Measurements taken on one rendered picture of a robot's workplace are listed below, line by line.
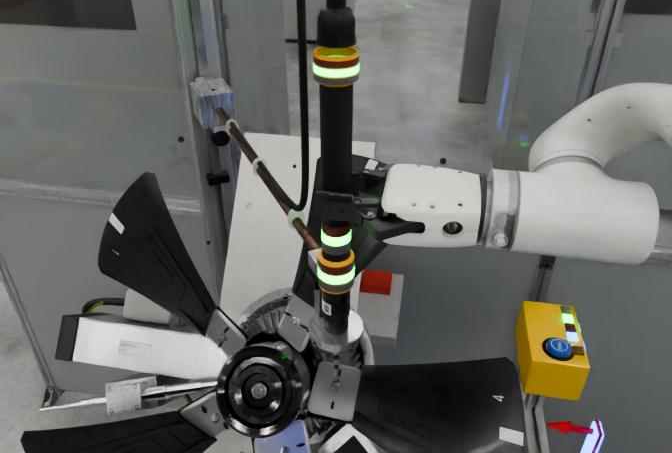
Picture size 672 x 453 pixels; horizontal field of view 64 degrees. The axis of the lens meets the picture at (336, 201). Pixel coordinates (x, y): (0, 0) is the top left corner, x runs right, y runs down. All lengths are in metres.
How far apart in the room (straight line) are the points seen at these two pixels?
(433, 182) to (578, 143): 0.16
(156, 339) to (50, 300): 1.18
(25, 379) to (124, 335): 1.69
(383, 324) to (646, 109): 0.94
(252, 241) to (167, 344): 0.24
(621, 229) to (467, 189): 0.15
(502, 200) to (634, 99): 0.15
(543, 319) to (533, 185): 0.60
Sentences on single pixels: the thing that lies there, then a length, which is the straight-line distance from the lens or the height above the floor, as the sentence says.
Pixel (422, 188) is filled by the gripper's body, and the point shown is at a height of 1.53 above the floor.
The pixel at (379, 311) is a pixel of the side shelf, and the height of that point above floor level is 0.86.
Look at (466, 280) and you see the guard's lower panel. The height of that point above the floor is 0.84.
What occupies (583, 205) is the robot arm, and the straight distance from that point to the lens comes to 0.57.
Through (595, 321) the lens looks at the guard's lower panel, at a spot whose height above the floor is 0.74.
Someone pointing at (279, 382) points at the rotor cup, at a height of 1.23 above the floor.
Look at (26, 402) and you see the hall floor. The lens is 2.60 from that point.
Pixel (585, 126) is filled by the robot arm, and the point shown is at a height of 1.58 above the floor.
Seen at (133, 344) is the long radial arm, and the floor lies 1.12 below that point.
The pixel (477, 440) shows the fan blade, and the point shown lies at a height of 1.17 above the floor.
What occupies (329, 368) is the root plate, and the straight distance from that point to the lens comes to 0.83.
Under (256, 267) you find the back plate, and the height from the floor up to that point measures 1.16.
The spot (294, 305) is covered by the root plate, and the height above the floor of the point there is 1.25.
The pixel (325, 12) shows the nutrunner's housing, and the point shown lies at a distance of 0.51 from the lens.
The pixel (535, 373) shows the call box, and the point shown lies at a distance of 1.08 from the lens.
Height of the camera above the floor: 1.81
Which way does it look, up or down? 32 degrees down
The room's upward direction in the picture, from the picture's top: straight up
